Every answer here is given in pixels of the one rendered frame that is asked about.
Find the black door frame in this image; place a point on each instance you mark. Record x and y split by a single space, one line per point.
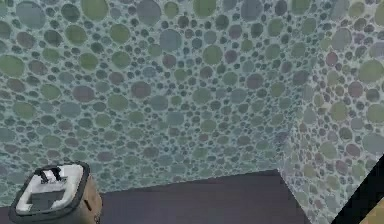
363 196

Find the brown bin with white lid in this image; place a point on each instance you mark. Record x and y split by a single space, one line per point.
66 203

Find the tan wooden door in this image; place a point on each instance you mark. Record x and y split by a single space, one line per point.
376 215

